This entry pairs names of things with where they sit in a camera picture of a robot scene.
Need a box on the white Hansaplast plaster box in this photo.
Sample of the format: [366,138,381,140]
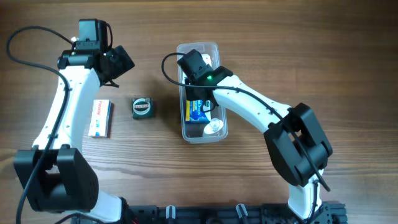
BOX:
[201,54,212,67]

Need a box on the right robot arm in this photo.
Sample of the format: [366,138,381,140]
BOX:
[177,50,333,223]

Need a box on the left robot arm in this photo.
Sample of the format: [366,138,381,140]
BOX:
[14,19,134,223]

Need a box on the small white bottle clear cap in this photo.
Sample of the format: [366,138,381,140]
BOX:
[203,118,224,137]

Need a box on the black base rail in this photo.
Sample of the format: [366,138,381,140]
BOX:
[70,203,346,224]

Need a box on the white Panadol box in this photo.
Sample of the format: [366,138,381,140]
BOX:
[88,100,111,138]

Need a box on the clear plastic container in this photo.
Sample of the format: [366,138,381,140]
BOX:
[177,42,228,144]

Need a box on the blue VapoDrops lozenge box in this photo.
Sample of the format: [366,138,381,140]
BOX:
[185,100,211,124]

